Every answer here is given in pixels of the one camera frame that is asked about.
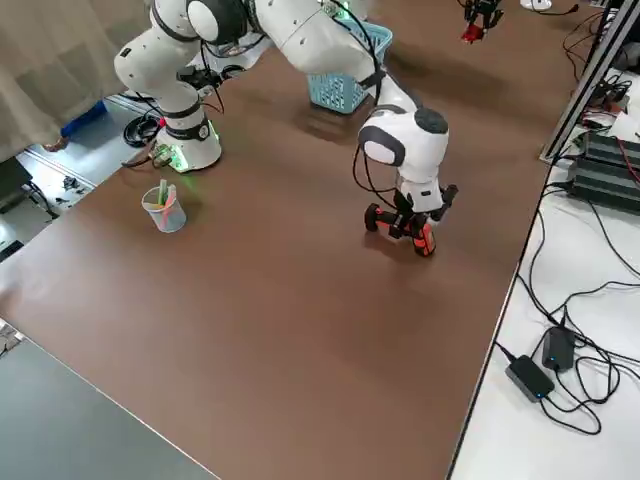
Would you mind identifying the red toy car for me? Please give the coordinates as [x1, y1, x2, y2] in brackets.
[460, 18, 487, 44]

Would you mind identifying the orange black barcode scanner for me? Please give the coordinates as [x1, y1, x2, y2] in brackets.
[363, 202, 441, 259]

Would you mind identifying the blue plastic basket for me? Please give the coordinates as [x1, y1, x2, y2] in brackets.
[305, 20, 394, 114]

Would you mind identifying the black power brick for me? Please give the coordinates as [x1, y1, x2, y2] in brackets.
[581, 132, 640, 175]
[566, 158, 640, 217]

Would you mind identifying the black power adapter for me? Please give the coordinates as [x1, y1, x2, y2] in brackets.
[541, 325, 577, 372]
[505, 354, 557, 403]

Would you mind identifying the clear pen cup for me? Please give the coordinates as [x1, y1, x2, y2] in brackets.
[141, 180, 188, 234]

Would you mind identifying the beige curtain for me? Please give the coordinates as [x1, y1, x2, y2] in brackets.
[0, 0, 157, 162]

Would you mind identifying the aluminium frame post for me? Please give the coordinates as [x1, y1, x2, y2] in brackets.
[538, 0, 640, 164]

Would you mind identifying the cable hub with plugs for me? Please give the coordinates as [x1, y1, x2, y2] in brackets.
[574, 69, 632, 137]

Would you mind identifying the black cable coil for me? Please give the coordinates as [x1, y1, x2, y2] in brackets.
[123, 114, 164, 150]

